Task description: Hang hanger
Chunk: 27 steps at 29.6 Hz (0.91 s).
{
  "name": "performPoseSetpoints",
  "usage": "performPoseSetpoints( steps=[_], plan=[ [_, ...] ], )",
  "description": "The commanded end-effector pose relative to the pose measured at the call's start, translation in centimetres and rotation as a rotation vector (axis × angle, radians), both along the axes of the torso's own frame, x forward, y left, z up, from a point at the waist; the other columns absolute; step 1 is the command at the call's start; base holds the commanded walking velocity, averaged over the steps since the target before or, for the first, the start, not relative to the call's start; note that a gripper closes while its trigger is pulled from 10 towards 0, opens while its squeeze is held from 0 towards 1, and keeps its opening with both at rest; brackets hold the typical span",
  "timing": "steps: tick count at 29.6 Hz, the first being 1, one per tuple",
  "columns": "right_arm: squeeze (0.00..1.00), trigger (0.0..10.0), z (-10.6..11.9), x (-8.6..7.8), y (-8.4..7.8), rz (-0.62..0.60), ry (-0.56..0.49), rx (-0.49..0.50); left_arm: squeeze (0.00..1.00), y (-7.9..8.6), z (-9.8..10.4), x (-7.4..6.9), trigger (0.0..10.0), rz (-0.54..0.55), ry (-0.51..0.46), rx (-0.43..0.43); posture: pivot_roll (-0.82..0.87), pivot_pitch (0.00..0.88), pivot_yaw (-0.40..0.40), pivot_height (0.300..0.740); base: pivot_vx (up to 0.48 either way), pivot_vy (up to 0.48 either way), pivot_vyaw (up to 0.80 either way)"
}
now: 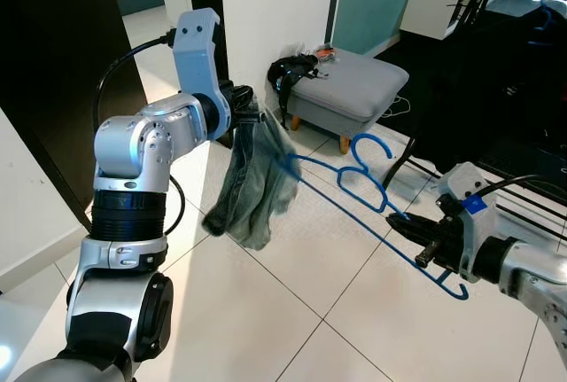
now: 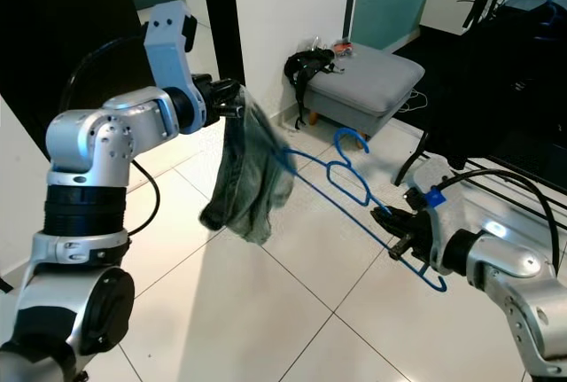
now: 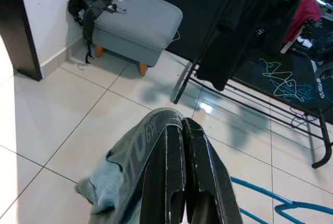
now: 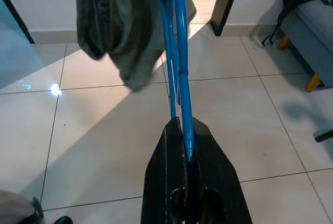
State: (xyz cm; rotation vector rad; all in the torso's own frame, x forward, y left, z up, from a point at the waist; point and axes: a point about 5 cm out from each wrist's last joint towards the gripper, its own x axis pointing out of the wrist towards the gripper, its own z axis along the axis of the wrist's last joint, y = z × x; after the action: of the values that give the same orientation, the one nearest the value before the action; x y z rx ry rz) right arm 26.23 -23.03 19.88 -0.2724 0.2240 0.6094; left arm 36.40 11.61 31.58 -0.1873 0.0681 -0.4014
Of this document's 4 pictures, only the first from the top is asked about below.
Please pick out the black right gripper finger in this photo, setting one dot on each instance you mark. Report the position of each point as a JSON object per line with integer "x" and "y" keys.
{"x": 432, "y": 253}
{"x": 415, "y": 224}

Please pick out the faded grey denim jeans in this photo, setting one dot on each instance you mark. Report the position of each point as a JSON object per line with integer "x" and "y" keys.
{"x": 257, "y": 187}

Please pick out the blue plastic clothes hanger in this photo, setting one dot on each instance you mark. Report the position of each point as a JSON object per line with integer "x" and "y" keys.
{"x": 370, "y": 137}

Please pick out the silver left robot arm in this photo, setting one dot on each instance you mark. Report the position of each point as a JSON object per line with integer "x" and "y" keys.
{"x": 133, "y": 143}

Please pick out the clear plastic item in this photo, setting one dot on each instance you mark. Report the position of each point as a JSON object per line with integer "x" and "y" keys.
{"x": 301, "y": 49}

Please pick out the small orange item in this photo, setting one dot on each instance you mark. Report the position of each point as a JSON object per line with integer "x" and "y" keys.
{"x": 326, "y": 50}

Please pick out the grey upholstered ottoman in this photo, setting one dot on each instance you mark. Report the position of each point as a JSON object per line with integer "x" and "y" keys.
{"x": 354, "y": 89}

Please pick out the white cabinet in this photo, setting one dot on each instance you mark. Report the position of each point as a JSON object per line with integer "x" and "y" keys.
{"x": 434, "y": 14}

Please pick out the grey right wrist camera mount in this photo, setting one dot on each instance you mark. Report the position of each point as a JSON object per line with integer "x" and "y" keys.
{"x": 461, "y": 183}

